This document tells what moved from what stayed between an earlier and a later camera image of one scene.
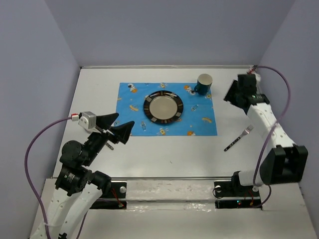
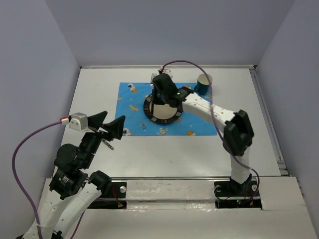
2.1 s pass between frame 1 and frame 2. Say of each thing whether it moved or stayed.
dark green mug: stayed
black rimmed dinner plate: stayed
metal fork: moved
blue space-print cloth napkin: stayed
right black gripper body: moved
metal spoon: stayed
